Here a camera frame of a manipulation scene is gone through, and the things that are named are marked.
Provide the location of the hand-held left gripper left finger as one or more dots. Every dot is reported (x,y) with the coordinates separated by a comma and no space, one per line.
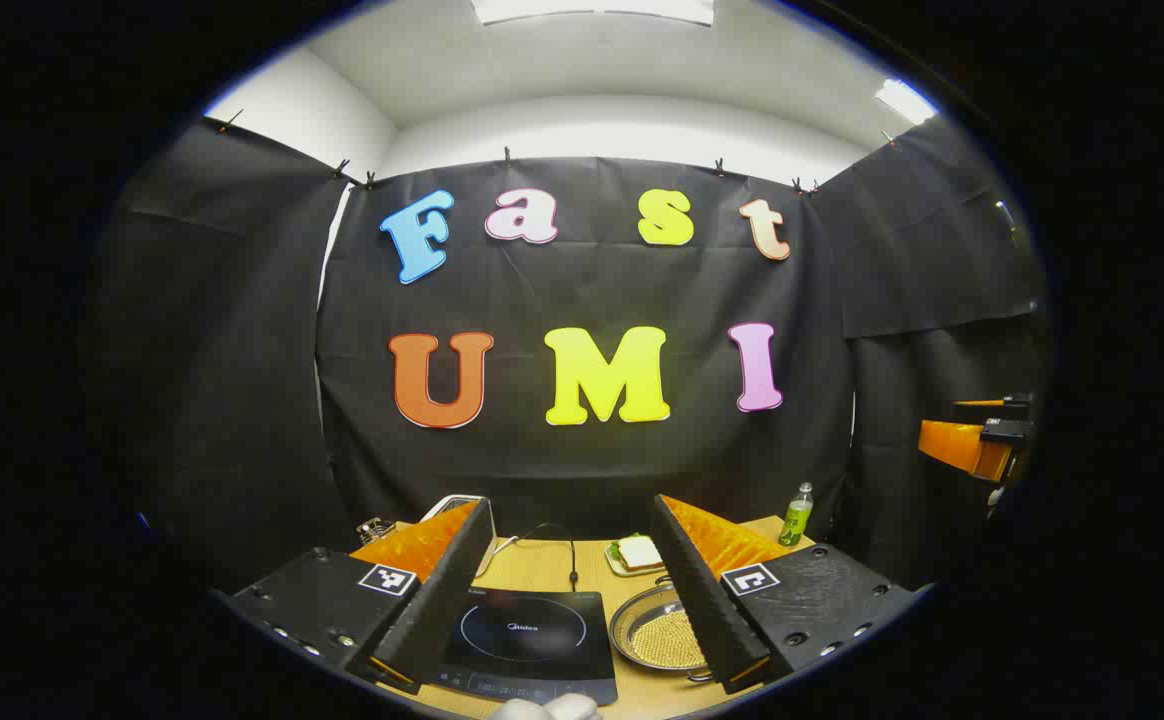
(442,600)

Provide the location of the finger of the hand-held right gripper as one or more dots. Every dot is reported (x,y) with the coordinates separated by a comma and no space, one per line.
(1012,404)
(952,445)

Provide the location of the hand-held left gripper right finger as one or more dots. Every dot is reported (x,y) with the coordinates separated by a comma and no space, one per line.
(702,600)

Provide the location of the steel pot with beans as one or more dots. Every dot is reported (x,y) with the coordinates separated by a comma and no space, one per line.
(657,640)

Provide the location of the black induction cooktop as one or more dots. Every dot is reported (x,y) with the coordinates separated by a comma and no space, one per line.
(532,650)

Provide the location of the white bread sandwich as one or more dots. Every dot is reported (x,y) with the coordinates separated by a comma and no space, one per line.
(639,552)

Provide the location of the pale green small plate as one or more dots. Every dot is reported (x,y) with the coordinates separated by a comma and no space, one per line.
(614,566)

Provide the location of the white box appliance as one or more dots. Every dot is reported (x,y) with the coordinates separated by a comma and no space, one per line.
(447,503)

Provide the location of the green drink bottle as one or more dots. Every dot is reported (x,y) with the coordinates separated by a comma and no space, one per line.
(797,520)

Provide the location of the black stand pole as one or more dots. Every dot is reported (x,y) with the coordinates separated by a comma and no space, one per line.
(1006,218)

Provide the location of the ceiling light panel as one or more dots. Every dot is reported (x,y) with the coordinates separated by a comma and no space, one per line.
(592,10)
(905,100)

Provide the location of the black backdrop cloth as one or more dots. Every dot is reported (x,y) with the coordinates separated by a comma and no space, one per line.
(582,290)

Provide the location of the row of black cloth clips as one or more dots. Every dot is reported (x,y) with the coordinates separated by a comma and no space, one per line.
(507,157)

